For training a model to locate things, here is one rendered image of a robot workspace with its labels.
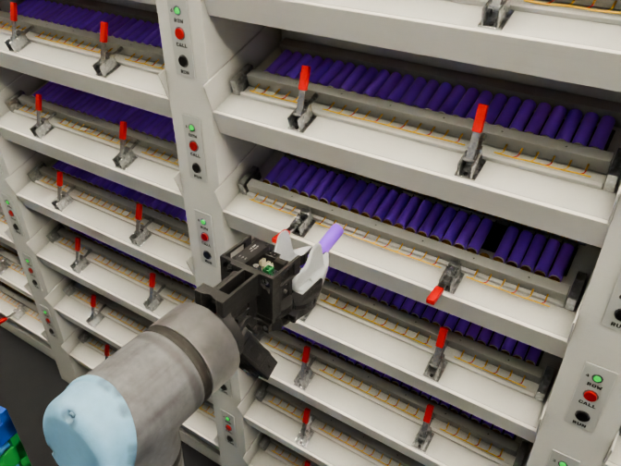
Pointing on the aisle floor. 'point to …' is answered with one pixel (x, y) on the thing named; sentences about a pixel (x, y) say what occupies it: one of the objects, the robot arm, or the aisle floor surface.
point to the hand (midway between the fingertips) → (313, 260)
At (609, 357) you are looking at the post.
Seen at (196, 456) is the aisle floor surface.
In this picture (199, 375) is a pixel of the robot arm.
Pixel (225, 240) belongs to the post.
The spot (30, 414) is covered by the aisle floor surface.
